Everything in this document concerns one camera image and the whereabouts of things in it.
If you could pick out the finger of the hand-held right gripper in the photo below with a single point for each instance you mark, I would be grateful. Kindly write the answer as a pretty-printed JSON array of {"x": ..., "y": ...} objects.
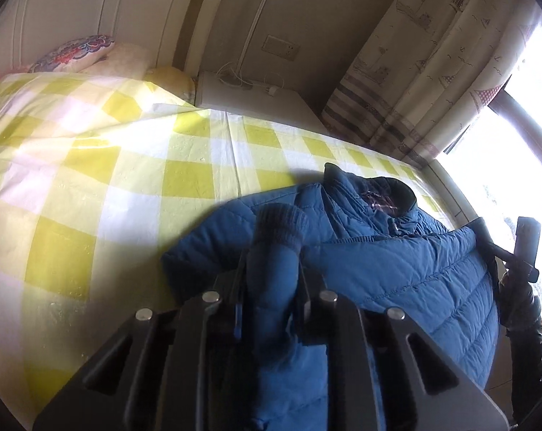
[
  {"x": 527, "y": 242},
  {"x": 485, "y": 233}
]

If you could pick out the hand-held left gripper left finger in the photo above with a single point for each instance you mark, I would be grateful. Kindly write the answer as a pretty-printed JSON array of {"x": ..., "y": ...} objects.
[{"x": 238, "y": 321}]

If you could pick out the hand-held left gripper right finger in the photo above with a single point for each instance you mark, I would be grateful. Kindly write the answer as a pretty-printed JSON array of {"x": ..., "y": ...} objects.
[{"x": 313, "y": 318}]

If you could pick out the blue quilted jacket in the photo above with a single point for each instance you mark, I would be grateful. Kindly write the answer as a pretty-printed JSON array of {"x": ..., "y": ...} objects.
[{"x": 410, "y": 278}]

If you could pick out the dark framed window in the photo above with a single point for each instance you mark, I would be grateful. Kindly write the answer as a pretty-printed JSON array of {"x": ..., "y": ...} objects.
[{"x": 500, "y": 179}]

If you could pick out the yellow white checked bed sheet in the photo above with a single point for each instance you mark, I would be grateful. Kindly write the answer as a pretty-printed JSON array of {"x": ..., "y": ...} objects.
[{"x": 140, "y": 179}]

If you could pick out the cream printed curtain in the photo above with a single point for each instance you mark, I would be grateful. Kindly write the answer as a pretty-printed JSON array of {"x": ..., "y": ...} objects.
[{"x": 432, "y": 54}]

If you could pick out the white nightstand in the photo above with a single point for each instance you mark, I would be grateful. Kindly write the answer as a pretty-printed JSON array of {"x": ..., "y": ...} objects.
[{"x": 253, "y": 103}]

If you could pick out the white charger plug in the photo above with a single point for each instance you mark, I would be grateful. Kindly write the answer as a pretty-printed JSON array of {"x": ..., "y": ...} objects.
[{"x": 272, "y": 90}]

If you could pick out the cream pillow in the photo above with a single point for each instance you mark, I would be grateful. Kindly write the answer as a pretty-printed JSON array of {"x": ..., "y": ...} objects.
[{"x": 127, "y": 58}]

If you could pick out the white slim pole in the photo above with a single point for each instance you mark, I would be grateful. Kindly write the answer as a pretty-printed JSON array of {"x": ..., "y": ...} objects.
[{"x": 253, "y": 31}]

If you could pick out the colourful patterned pillow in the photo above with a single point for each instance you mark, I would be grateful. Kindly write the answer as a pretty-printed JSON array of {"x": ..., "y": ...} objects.
[{"x": 77, "y": 51}]

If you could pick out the white wooden bed headboard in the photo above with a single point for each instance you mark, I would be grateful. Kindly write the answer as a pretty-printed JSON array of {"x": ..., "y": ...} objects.
[{"x": 95, "y": 4}]

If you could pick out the wall socket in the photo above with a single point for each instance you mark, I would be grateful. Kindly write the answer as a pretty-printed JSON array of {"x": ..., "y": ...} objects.
[{"x": 280, "y": 47}]

